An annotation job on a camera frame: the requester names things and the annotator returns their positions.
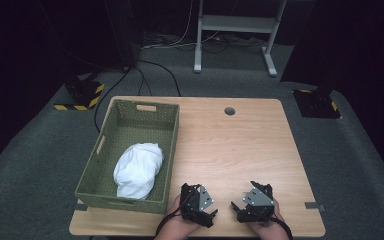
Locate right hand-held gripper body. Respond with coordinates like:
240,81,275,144
239,185,276,224

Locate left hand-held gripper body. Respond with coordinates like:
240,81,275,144
179,182,215,225

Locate white cloth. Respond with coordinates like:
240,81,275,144
112,142,165,201

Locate green woven basket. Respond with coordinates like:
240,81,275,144
74,98,181,215

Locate person's right hand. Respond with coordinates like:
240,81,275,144
247,199,286,236

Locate person's left hand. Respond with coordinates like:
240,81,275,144
164,194,203,237

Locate grey metal stand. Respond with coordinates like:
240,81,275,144
193,0,288,78

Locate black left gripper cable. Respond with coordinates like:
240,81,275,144
154,203,185,240

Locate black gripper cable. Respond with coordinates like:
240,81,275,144
154,203,185,240
269,214,295,240

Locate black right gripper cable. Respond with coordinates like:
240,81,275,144
269,214,295,240

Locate black yellow striped base plate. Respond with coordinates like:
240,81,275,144
53,77,106,112
291,87,343,120

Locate curved black floor cable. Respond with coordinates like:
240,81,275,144
137,59,183,98

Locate long black floor cable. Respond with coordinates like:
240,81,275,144
93,66,133,133

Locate bundle of floor cables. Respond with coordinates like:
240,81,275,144
140,30,268,55

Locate dark upright post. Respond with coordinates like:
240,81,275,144
103,0,140,72

